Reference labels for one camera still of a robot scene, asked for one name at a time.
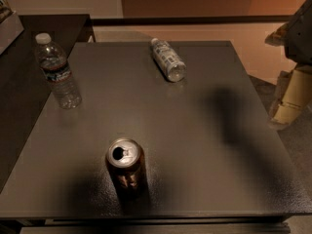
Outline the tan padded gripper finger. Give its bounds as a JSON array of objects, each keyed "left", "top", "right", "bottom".
[
  {"left": 264, "top": 23, "right": 288, "bottom": 46},
  {"left": 268, "top": 64, "right": 312, "bottom": 130}
]

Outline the blue label plastic bottle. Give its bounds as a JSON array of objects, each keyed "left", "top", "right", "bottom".
[{"left": 150, "top": 38, "right": 186, "bottom": 83}]

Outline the orange soda can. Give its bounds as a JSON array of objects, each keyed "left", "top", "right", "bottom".
[{"left": 105, "top": 137, "right": 147, "bottom": 200}]

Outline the clear upright water bottle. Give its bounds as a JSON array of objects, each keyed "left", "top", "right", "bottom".
[{"left": 35, "top": 33, "right": 82, "bottom": 109}]

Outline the grey box at corner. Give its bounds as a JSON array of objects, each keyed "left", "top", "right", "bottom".
[{"left": 0, "top": 0, "right": 24, "bottom": 55}]

